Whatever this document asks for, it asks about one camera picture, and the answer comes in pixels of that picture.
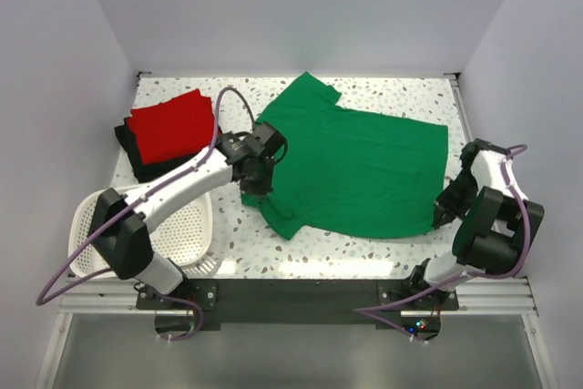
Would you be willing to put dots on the white plastic basket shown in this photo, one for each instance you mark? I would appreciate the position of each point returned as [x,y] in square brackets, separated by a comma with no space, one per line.
[184,237]

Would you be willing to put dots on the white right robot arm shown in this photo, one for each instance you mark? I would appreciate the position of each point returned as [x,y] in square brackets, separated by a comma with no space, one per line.
[498,223]

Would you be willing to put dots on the green t shirt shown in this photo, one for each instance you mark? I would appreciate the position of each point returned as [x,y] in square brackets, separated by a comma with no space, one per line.
[352,172]

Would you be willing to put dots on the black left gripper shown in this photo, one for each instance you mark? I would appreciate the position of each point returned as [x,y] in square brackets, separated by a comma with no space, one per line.
[261,189]

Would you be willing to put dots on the aluminium front rail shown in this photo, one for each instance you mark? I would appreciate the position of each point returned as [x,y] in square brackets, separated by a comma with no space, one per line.
[319,260]

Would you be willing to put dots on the folded red t shirt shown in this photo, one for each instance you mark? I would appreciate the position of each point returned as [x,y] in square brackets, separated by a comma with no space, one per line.
[180,127]

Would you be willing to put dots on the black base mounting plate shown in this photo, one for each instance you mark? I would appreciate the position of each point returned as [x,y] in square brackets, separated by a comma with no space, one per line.
[208,304]

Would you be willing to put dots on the folded black t shirt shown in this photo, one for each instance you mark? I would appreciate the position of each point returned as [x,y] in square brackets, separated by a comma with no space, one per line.
[143,173]

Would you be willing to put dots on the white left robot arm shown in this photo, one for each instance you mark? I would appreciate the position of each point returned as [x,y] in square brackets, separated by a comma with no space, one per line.
[122,223]

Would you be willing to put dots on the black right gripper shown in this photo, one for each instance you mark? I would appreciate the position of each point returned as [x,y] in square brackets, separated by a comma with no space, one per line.
[444,206]

